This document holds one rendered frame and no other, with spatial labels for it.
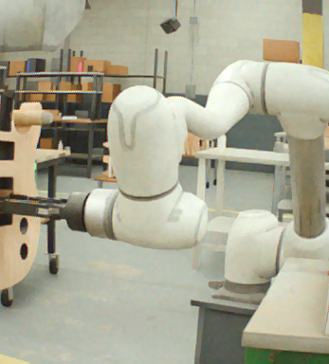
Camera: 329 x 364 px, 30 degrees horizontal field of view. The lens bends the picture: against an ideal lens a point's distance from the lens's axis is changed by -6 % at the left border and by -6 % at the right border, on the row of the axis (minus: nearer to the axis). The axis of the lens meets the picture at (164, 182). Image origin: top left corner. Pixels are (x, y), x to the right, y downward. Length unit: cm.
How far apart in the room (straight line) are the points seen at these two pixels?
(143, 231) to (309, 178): 69
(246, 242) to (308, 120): 55
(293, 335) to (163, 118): 42
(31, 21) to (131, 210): 41
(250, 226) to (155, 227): 88
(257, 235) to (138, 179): 94
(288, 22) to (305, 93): 1093
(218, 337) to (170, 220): 97
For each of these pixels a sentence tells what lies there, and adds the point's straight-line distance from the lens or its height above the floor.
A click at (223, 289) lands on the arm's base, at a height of 72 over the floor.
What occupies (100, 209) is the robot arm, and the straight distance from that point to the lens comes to 113.
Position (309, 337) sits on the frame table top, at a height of 93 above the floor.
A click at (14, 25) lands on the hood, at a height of 144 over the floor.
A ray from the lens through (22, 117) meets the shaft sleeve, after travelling 137.
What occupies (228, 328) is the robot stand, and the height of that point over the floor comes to 62.
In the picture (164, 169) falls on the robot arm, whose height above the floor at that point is 119.
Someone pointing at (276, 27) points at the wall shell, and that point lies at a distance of 1242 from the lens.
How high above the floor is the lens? 130
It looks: 7 degrees down
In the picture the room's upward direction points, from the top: 3 degrees clockwise
